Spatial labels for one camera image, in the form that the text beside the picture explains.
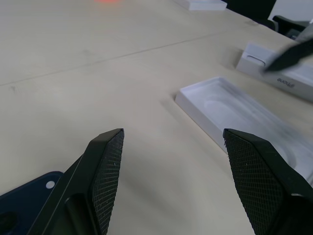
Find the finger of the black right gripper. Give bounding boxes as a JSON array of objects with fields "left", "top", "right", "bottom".
[{"left": 262, "top": 36, "right": 313, "bottom": 73}]

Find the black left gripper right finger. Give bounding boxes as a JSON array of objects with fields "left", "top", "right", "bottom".
[{"left": 223, "top": 128, "right": 313, "bottom": 235}]

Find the small white open box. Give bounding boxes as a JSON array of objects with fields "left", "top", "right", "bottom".
[{"left": 174, "top": 0, "right": 228, "bottom": 12}]

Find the white phone box lid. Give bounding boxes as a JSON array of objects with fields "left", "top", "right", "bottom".
[{"left": 236, "top": 42, "right": 313, "bottom": 103}]

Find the white phone box base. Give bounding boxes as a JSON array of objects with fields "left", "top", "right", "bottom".
[{"left": 175, "top": 76, "right": 313, "bottom": 187}]

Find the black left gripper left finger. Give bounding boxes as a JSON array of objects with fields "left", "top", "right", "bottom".
[{"left": 29, "top": 128, "right": 125, "bottom": 235}]

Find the dark blue smartphone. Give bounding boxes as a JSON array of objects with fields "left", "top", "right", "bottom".
[{"left": 0, "top": 171, "right": 65, "bottom": 235}]

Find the black office chair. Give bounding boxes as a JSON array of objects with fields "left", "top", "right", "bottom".
[{"left": 226, "top": 0, "right": 313, "bottom": 41}]

